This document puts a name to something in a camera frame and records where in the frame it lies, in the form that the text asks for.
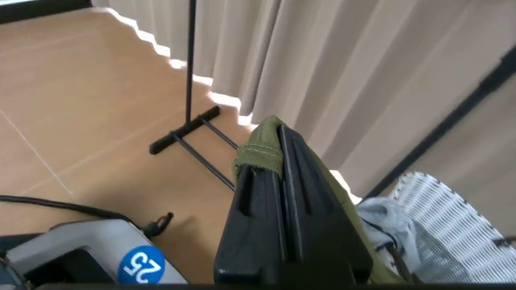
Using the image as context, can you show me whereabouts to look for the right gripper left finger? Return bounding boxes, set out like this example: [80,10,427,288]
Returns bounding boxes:
[213,164,300,284]

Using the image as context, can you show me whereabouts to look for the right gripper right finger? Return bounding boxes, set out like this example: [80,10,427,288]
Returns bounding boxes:
[278,124,374,284]

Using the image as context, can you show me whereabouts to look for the green printed t-shirt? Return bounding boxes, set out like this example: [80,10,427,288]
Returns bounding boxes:
[231,114,409,285]

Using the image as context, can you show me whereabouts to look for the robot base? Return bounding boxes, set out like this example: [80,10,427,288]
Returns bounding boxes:
[0,219,189,285]

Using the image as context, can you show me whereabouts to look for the white laundry basket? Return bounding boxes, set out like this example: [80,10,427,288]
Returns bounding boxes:
[387,171,516,285]

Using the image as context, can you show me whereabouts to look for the black clothes rack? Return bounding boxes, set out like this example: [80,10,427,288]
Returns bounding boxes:
[148,0,516,201]

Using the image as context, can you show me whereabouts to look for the pale grey shorts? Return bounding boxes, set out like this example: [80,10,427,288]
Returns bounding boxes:
[356,196,422,280]

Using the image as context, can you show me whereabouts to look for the black cable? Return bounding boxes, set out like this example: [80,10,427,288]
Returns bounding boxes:
[0,194,175,239]

